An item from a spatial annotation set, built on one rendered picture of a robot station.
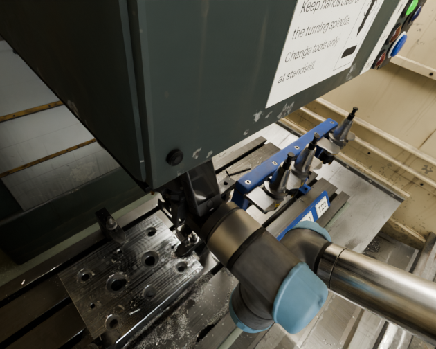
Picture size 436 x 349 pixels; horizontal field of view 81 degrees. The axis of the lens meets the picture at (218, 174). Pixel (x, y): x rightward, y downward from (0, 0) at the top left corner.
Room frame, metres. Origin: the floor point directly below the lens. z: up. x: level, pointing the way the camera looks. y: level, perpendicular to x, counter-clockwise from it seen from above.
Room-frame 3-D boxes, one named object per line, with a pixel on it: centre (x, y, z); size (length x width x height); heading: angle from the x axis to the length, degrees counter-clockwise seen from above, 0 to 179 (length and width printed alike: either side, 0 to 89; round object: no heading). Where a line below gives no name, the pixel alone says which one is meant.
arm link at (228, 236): (0.19, -0.04, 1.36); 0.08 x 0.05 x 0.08; 142
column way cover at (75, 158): (0.60, 0.47, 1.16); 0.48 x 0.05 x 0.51; 142
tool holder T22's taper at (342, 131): (0.69, -0.35, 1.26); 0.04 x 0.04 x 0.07
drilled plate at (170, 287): (0.26, 0.17, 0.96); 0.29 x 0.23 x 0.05; 142
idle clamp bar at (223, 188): (0.57, 0.01, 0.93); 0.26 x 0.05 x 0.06; 147
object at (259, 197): (0.39, -0.11, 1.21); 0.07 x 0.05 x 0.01; 52
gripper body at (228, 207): (0.24, 0.03, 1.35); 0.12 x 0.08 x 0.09; 52
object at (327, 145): (0.65, -0.32, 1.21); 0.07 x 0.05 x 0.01; 52
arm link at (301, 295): (0.14, -0.10, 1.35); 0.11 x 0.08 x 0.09; 52
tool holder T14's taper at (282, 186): (0.43, -0.15, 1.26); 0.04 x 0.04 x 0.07
